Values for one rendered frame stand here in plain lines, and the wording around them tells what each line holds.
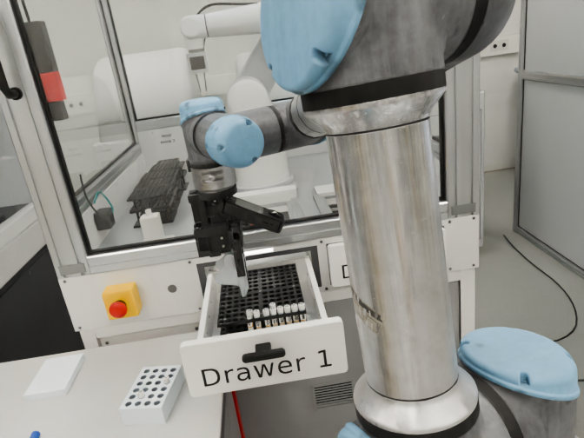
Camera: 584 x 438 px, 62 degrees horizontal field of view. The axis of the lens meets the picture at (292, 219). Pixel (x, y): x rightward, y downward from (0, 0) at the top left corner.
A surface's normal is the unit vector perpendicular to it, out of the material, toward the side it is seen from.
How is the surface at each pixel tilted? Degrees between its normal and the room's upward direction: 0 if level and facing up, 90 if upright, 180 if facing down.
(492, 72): 90
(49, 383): 0
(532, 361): 8
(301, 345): 90
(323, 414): 90
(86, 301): 90
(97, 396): 0
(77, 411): 0
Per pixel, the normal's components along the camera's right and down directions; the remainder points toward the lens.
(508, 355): -0.03, -0.97
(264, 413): 0.09, 0.33
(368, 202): -0.44, 0.30
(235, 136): 0.48, 0.25
